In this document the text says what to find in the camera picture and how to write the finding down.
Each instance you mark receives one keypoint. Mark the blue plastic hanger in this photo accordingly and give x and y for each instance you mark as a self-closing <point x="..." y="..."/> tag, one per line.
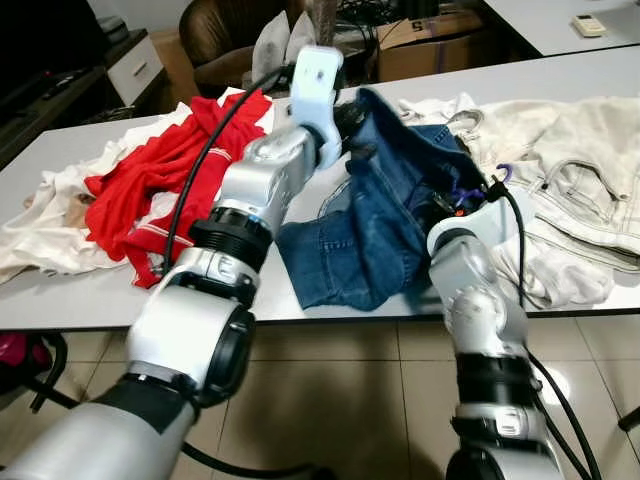
<point x="506" y="170"/>

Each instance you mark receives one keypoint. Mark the blue denim jeans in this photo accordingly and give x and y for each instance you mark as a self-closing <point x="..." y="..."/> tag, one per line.
<point x="370" y="240"/>

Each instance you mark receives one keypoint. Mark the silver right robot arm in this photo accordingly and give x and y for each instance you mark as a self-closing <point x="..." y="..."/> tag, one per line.
<point x="490" y="310"/>

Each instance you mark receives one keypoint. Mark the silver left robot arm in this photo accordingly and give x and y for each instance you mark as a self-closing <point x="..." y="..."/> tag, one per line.
<point x="190" y="340"/>

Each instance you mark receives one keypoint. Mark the mottled brown pole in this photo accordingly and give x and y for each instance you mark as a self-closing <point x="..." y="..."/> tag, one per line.
<point x="325" y="20"/>

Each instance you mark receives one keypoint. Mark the brown cardboard box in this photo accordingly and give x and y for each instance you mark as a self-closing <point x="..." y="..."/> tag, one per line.
<point x="440" y="45"/>

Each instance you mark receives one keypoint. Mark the cream white jeans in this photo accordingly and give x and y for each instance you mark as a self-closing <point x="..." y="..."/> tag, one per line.
<point x="580" y="160"/>

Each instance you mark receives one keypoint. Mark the brown leather armchair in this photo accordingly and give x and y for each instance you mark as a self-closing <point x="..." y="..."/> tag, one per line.
<point x="215" y="35"/>

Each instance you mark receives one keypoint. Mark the red garment white trim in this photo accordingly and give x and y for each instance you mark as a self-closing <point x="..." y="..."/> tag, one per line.
<point x="150" y="190"/>

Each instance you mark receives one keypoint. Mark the white drawer cabinet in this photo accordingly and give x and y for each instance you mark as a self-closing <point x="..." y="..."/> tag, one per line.
<point x="135" y="70"/>

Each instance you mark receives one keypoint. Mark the white remote control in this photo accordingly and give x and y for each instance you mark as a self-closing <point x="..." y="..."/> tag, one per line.
<point x="589" y="25"/>

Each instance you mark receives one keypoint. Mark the dark low cabinet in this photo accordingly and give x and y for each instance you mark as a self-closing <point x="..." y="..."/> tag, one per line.
<point x="50" y="120"/>

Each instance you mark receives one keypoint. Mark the magenta object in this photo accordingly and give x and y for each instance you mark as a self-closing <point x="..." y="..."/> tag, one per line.
<point x="15" y="350"/>

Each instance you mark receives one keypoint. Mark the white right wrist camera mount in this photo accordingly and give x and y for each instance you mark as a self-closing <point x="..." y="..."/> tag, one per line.
<point x="495" y="215"/>

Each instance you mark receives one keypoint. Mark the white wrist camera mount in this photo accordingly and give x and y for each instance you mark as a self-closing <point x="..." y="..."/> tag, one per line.
<point x="495" y="215"/>
<point x="318" y="85"/>

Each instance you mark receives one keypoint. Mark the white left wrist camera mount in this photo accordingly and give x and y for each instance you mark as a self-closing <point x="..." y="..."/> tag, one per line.
<point x="318" y="85"/>

